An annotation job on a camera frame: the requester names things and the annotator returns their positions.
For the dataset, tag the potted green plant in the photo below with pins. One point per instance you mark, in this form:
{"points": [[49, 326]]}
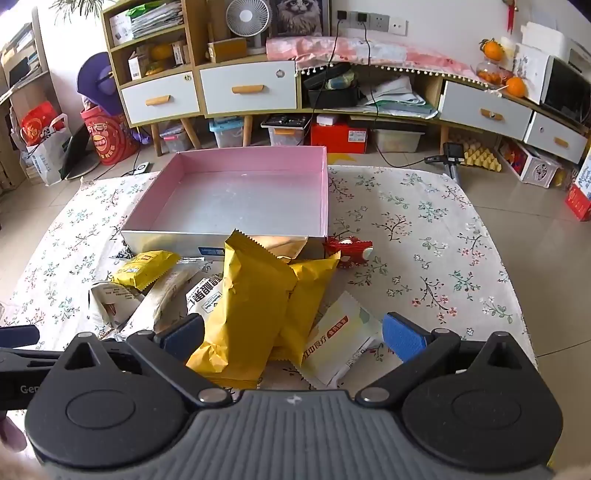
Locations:
{"points": [[78, 5]]}

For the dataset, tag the cream white snack packet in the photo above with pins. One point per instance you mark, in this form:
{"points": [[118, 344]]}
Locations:
{"points": [[111, 304]]}

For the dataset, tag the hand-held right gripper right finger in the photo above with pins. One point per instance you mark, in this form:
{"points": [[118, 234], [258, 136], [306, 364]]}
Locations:
{"points": [[404, 337]]}

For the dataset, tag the wooden box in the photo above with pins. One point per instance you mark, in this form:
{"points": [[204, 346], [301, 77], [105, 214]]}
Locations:
{"points": [[227, 50]]}

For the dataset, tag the red hanging ornament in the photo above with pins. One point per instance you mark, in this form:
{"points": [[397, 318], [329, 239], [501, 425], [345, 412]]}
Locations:
{"points": [[509, 16]]}

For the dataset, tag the wall socket row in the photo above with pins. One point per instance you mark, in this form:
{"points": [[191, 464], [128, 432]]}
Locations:
{"points": [[374, 21]]}

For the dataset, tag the black bag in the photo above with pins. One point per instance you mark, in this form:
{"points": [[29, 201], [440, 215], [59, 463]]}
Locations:
{"points": [[332, 94]]}

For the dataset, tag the large yellow snack packet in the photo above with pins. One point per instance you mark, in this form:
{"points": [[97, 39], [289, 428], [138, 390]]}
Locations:
{"points": [[309, 286], [251, 304]]}

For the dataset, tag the black laptop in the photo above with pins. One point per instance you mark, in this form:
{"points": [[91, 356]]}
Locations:
{"points": [[78, 154]]}

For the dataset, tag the clear bin blue lid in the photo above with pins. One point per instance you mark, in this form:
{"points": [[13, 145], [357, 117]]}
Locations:
{"points": [[227, 134]]}

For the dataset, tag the purple plush toy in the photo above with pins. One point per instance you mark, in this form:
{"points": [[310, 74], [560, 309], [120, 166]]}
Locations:
{"points": [[94, 78]]}

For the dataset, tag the person's left hand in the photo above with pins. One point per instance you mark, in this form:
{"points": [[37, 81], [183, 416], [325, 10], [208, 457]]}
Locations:
{"points": [[11, 434]]}

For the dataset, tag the clear wafer packet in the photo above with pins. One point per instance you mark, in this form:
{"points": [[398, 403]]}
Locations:
{"points": [[161, 290]]}

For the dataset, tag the yellow egg tray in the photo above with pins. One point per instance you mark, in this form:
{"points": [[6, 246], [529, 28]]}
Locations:
{"points": [[482, 160]]}

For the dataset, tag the small yellow snack packet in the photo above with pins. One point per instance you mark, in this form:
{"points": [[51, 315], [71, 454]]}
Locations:
{"points": [[143, 270]]}

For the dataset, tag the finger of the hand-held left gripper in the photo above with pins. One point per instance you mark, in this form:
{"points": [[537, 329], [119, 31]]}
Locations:
{"points": [[18, 336]]}

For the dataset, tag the red candy packet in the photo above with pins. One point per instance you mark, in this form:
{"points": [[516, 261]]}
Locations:
{"points": [[348, 251]]}

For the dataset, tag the pink tasselled cloth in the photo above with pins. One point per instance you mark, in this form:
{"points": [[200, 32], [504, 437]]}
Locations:
{"points": [[392, 55]]}

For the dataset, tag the black handheld device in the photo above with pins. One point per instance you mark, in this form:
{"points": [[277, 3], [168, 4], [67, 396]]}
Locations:
{"points": [[451, 154]]}

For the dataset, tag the red patterned bag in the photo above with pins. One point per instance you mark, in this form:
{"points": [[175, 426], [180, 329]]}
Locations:
{"points": [[108, 136]]}

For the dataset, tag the wooden tv cabinet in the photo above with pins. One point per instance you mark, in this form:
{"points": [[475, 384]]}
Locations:
{"points": [[323, 106]]}

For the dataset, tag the white packet red label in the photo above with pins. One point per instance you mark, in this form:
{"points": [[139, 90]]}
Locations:
{"points": [[344, 339]]}

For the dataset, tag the stack of papers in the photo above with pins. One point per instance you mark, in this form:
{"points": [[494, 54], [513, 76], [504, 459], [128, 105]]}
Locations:
{"points": [[157, 18]]}

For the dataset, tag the white patterned box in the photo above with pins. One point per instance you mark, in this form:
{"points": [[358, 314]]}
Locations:
{"points": [[531, 164]]}

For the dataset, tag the blue white red carton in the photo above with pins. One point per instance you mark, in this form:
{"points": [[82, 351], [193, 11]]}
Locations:
{"points": [[579, 198]]}

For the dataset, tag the white microwave oven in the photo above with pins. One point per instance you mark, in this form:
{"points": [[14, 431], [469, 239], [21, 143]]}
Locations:
{"points": [[568, 90]]}

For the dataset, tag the pink cardboard box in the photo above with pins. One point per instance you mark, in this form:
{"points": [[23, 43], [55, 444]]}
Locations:
{"points": [[231, 194]]}

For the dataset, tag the white printed box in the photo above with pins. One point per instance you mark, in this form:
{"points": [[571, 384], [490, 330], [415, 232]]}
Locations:
{"points": [[528, 74]]}

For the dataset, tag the floral tablecloth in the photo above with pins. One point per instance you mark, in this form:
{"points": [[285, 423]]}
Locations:
{"points": [[415, 240]]}

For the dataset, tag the red box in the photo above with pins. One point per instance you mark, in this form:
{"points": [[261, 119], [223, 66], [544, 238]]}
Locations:
{"points": [[339, 137]]}

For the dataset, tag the clear storage bin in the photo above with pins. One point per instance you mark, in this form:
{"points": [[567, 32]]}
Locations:
{"points": [[174, 137]]}

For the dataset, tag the clear bin black lid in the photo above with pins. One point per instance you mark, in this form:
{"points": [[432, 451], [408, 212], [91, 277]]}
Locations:
{"points": [[286, 131]]}

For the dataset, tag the pile of white papers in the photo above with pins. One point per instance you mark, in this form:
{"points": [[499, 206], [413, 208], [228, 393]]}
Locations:
{"points": [[397, 99]]}

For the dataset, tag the power strip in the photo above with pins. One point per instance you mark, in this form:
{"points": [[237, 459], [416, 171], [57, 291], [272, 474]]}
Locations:
{"points": [[141, 167]]}

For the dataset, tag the white foam box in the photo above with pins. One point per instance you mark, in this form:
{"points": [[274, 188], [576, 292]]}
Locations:
{"points": [[547, 39]]}

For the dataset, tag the small white box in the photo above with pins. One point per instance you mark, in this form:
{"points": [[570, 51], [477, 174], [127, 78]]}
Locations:
{"points": [[137, 65]]}

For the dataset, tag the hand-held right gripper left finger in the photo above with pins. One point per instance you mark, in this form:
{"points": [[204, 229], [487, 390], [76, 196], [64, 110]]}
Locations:
{"points": [[183, 334]]}

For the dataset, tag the white red shopping bag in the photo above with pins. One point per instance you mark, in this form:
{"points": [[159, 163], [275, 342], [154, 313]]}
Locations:
{"points": [[44, 147]]}

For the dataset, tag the small white desk fan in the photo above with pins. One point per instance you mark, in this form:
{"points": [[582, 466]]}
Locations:
{"points": [[248, 18]]}

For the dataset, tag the framed cat picture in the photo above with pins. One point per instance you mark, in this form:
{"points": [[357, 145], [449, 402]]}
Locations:
{"points": [[300, 16]]}

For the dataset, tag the white storage bin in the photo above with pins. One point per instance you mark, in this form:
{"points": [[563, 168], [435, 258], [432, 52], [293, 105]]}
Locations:
{"points": [[397, 141]]}

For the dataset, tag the glass jar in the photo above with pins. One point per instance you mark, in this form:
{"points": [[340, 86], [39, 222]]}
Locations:
{"points": [[491, 74]]}

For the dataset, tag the orange fruit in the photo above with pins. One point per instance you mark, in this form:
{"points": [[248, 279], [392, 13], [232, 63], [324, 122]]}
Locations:
{"points": [[515, 86], [160, 51], [492, 50]]}

